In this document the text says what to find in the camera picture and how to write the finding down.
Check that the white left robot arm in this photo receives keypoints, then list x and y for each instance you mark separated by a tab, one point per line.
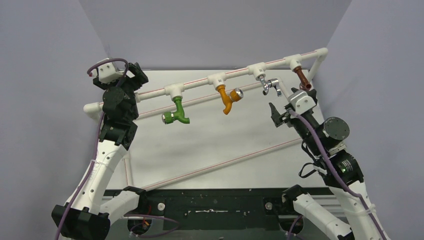
83	217

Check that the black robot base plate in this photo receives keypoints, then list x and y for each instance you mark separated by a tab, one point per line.
219	209

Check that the white pvc pipe frame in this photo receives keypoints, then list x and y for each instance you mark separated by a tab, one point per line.
216	151

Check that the brown plastic faucet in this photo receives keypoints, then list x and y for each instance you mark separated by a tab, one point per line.
304	83

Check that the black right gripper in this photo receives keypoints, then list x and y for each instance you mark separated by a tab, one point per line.
284	117

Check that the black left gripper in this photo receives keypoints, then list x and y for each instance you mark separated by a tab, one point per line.
140	78

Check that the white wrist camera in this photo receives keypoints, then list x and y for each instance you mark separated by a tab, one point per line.
301	102
105	71

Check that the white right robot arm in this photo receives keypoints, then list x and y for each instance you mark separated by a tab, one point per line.
324	143

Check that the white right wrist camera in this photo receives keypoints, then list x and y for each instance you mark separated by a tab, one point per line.
301	102

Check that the green plastic faucet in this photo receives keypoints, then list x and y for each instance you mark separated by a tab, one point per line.
178	115

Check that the orange plastic faucet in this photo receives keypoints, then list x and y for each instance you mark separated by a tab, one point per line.
229	98

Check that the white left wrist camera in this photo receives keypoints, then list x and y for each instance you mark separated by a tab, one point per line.
105	71

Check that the chrome metal faucet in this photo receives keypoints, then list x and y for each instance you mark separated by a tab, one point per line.
269	84

